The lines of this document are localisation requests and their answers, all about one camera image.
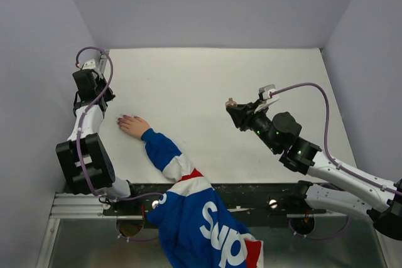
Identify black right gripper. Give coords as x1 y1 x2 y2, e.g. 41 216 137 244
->
227 98 280 153

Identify glitter nail polish bottle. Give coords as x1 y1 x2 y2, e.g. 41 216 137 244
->
225 98 237 108

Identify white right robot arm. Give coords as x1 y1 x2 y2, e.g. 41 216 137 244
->
225 100 401 240

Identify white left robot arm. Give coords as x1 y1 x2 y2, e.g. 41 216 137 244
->
55 68 139 215

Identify mannequin hand painted nails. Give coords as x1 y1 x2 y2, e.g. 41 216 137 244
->
117 115 151 139

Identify blue white red sleeve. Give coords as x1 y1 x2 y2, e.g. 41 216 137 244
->
141 129 264 267

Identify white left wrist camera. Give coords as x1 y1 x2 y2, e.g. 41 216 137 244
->
76 58 97 70

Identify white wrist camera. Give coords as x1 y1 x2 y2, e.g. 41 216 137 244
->
254 84 280 113
76 58 97 70

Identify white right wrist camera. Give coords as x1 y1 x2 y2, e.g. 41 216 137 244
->
254 84 280 113

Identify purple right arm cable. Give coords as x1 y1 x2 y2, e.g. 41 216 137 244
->
273 82 402 193

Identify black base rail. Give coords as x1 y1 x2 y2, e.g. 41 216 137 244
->
96 183 325 228

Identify aluminium extrusion bracket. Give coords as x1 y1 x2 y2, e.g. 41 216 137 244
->
50 193 104 219

